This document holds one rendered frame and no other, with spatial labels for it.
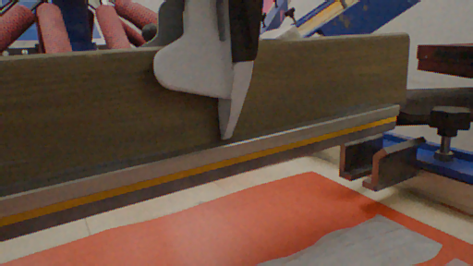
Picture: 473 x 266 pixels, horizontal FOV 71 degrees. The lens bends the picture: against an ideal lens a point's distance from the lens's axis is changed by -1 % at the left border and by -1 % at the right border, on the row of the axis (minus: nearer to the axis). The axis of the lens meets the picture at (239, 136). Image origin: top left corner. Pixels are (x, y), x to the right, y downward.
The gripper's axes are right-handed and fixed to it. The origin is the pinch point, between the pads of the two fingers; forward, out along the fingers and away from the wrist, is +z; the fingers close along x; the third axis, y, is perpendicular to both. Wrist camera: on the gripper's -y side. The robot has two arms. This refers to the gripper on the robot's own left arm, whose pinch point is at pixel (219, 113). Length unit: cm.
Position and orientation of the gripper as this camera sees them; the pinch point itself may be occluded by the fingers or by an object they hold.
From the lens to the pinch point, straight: 24.4
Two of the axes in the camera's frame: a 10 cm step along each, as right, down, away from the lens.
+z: 0.3, 9.6, 2.8
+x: 5.2, 2.2, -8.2
